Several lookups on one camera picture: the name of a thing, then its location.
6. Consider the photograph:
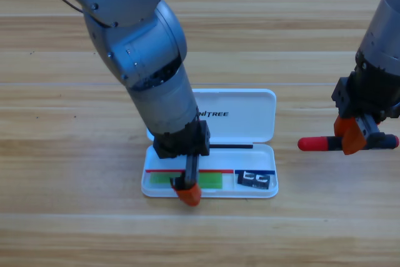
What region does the black eraser with white print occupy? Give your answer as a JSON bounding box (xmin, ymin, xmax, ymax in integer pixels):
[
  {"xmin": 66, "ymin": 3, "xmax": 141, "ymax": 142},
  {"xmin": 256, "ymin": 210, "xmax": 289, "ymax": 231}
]
[{"xmin": 236, "ymin": 171, "xmax": 271, "ymax": 191}]

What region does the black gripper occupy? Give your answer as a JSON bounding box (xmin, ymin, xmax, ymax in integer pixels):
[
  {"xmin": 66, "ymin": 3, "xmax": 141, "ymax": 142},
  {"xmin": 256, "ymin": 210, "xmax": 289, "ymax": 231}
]
[
  {"xmin": 331, "ymin": 59, "xmax": 400, "ymax": 156},
  {"xmin": 152, "ymin": 120, "xmax": 211, "ymax": 208}
]

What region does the white Unitree pencil case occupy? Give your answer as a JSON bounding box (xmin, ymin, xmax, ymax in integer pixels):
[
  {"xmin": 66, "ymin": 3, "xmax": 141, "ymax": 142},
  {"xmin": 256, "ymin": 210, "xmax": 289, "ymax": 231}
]
[{"xmin": 141, "ymin": 88, "xmax": 279, "ymax": 199}]

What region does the red and black marker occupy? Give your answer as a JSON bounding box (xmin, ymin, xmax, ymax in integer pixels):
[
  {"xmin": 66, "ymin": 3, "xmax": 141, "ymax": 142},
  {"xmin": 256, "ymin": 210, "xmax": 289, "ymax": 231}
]
[{"xmin": 297, "ymin": 134, "xmax": 400, "ymax": 153}]

